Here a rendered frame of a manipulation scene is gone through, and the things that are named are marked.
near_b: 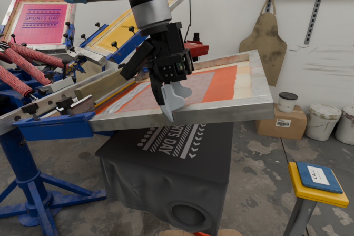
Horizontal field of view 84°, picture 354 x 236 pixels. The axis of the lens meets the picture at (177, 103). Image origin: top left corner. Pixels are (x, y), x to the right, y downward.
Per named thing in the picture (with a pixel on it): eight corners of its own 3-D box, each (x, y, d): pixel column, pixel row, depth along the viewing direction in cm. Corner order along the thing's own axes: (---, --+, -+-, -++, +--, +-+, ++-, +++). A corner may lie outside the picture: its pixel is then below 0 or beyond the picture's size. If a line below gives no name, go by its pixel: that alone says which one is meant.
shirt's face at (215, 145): (233, 117, 97) (233, 116, 97) (226, 184, 60) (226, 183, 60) (146, 104, 110) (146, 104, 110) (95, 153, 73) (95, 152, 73)
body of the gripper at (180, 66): (187, 83, 40) (171, 21, 36) (150, 89, 43) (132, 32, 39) (195, 72, 46) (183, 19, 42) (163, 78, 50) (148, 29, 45)
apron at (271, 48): (276, 85, 254) (298, -8, 208) (277, 87, 247) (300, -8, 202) (234, 81, 268) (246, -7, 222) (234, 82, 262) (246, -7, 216)
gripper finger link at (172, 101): (187, 124, 42) (179, 82, 40) (163, 126, 44) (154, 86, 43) (191, 119, 45) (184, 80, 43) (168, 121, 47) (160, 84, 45)
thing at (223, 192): (225, 178, 116) (235, 116, 98) (216, 263, 78) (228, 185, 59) (220, 177, 117) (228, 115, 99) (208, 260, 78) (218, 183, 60)
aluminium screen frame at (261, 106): (258, 57, 89) (257, 49, 88) (275, 118, 39) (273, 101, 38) (119, 82, 119) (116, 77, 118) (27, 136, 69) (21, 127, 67)
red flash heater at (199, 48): (180, 49, 233) (180, 39, 228) (210, 55, 203) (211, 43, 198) (136, 57, 196) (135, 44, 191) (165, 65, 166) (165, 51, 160)
